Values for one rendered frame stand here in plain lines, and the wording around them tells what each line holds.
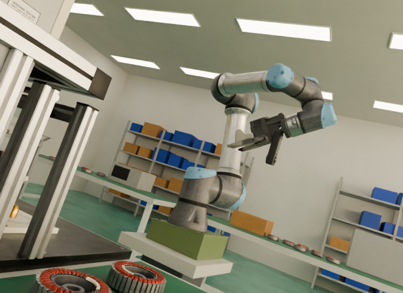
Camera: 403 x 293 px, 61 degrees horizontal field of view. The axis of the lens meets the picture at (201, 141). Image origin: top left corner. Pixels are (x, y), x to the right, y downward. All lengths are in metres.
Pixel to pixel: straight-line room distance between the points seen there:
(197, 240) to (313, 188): 6.13
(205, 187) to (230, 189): 0.12
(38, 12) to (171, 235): 0.84
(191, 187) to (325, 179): 6.10
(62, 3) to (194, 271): 0.81
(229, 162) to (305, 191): 5.91
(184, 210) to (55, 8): 0.80
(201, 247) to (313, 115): 0.57
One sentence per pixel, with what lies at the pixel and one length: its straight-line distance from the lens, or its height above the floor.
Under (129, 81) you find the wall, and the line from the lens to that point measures 9.51.
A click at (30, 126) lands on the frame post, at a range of 0.59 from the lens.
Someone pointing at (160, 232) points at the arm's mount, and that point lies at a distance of 1.29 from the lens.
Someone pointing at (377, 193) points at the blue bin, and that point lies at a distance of 6.71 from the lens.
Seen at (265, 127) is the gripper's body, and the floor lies 1.24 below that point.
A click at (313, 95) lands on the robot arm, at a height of 1.38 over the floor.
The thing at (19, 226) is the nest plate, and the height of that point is 0.78.
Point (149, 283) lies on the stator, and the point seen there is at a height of 0.78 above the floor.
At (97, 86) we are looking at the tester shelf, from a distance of 0.64.
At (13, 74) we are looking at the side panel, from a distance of 0.54.
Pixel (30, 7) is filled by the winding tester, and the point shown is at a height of 1.18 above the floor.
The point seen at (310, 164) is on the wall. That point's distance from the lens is 7.33.
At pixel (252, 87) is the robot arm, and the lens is 1.23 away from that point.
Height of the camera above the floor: 0.97
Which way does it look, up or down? 8 degrees up
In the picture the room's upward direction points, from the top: 19 degrees clockwise
